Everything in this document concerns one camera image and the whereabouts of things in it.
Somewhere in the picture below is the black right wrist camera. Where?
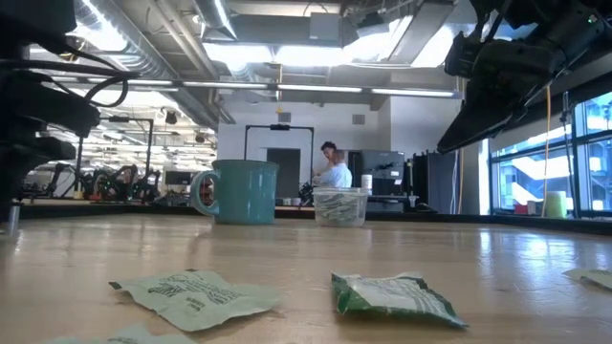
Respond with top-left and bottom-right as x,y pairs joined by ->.
443,32 -> 481,78

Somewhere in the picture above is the black cabinet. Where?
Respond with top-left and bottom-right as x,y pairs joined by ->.
411,151 -> 458,215

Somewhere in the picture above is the black computer monitor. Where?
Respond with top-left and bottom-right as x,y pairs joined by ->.
361,149 -> 406,196

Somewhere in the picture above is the ceiling strip light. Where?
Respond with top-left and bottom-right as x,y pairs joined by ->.
370,87 -> 455,98
276,84 -> 363,94
181,81 -> 269,90

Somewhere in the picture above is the pale green roll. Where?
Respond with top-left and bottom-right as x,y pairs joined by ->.
544,190 -> 569,220

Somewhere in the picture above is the pale green printed packet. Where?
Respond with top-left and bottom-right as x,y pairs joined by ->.
45,324 -> 195,344
318,193 -> 367,214
318,209 -> 365,226
562,268 -> 612,291
108,269 -> 284,333

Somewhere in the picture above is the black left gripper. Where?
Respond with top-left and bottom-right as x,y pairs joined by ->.
0,72 -> 101,222

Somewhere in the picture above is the black aluminium table frame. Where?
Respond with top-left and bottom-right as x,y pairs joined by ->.
18,200 -> 612,236

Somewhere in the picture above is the silver metal post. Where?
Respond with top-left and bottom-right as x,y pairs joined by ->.
6,204 -> 22,235

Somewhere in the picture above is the glass window wall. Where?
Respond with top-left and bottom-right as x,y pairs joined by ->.
488,93 -> 612,217

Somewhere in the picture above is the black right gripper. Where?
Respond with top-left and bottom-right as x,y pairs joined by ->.
437,38 -> 566,154

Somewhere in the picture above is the black background rig frame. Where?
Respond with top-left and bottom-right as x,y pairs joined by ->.
76,116 -> 155,192
243,123 -> 316,183

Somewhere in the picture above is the teal ceramic mug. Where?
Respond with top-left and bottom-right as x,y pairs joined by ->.
189,159 -> 280,226

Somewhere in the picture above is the clear plastic container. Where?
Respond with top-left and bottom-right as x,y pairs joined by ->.
314,185 -> 370,229

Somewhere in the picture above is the dark grey door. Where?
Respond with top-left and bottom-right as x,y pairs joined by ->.
266,147 -> 302,200

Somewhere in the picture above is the black tripod stand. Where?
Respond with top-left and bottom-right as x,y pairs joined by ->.
558,90 -> 580,219

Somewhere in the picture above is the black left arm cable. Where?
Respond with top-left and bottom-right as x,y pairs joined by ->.
0,56 -> 141,109

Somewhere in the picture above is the yellow power cable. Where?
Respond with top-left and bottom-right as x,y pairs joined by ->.
540,84 -> 552,217

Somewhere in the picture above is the person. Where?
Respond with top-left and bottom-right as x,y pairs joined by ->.
313,148 -> 354,189
318,140 -> 339,166

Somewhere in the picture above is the dark green edged packet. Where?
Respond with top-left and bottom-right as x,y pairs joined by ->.
330,269 -> 470,330

